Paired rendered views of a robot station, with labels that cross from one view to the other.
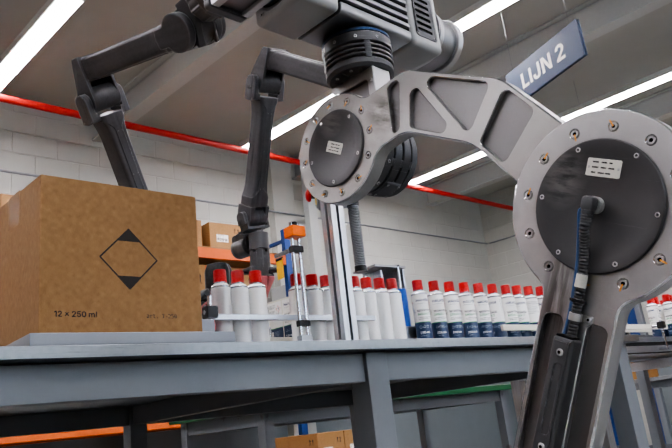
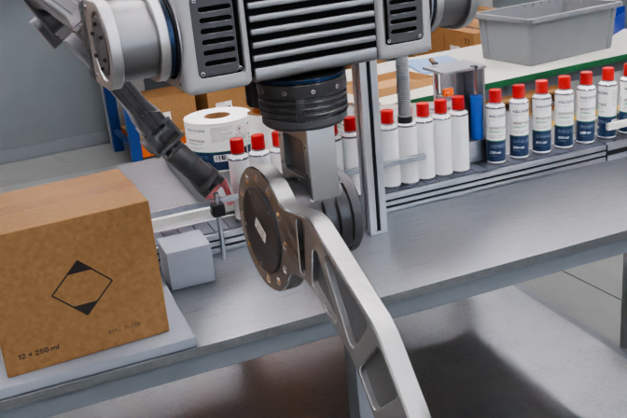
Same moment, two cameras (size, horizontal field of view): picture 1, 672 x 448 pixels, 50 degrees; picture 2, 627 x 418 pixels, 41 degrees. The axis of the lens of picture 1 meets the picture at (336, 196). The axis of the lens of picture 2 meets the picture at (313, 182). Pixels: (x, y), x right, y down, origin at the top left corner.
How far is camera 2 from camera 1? 1.08 m
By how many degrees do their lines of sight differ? 42
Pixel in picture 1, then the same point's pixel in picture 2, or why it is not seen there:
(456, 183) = not seen: outside the picture
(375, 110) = (288, 231)
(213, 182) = not seen: outside the picture
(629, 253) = not seen: outside the picture
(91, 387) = (64, 403)
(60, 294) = (20, 341)
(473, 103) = (359, 321)
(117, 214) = (62, 250)
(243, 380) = (213, 363)
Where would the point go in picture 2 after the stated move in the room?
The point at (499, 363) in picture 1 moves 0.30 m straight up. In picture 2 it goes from (530, 271) to (530, 145)
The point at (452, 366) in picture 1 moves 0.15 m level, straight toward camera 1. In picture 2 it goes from (464, 290) to (442, 322)
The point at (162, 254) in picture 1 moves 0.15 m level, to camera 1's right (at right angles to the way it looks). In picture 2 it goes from (117, 271) to (190, 277)
